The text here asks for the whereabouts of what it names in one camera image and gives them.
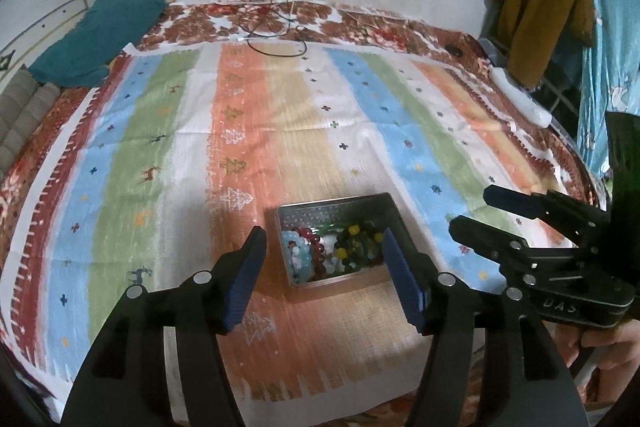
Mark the metal tin box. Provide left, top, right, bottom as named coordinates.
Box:
left=274, top=192, right=418, bottom=292

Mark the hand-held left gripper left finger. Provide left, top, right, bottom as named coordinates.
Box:
left=60, top=226, right=268, bottom=427

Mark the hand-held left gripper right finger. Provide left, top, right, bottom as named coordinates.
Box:
left=382, top=227, right=591, bottom=427

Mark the blue printed cloth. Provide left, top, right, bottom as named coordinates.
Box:
left=570, top=0, right=640, bottom=178

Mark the red bead bracelet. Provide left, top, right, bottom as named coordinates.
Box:
left=305, top=227, right=332, bottom=281

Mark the teal pillow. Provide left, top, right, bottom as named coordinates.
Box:
left=27, top=0, right=182, bottom=88

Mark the person's right hand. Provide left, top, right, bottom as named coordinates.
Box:
left=552, top=319, right=640, bottom=408

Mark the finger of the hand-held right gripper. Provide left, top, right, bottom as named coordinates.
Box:
left=448, top=215, right=602, bottom=284
left=482, top=184, right=612, bottom=254

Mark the white pastel bead bracelet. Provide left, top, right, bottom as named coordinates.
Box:
left=320, top=251, right=352, bottom=279

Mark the white elongated object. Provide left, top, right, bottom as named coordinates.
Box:
left=489, top=66, right=552, bottom=128

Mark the light blue bead bracelet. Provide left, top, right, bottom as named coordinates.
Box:
left=280, top=229, right=314, bottom=284

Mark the dark and yellow bead bracelet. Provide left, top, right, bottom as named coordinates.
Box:
left=332, top=221, right=386, bottom=271

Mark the striped colourful blanket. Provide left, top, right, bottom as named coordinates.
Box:
left=0, top=42, right=596, bottom=413

